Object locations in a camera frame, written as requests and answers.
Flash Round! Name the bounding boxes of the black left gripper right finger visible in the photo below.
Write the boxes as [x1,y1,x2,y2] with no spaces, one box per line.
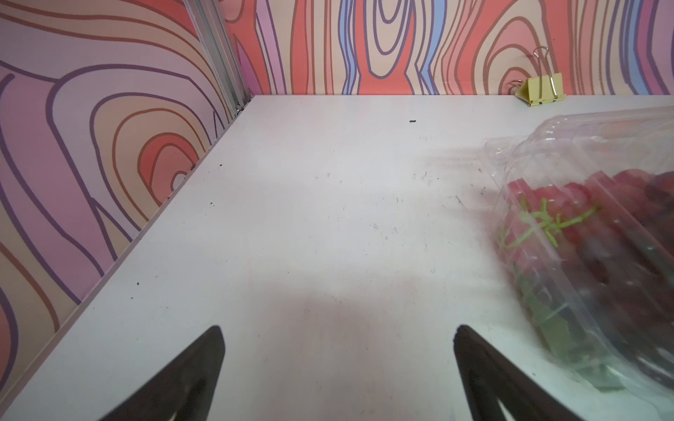
[454,325,579,420]

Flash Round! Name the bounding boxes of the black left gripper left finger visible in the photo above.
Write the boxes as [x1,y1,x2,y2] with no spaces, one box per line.
[103,326,226,420]

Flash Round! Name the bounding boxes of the large clamshell red green grapes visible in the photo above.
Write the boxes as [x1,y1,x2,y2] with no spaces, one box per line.
[480,106,673,420]

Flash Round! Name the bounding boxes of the yellow binder clip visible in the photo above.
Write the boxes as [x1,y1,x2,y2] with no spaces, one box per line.
[510,46,566,107]

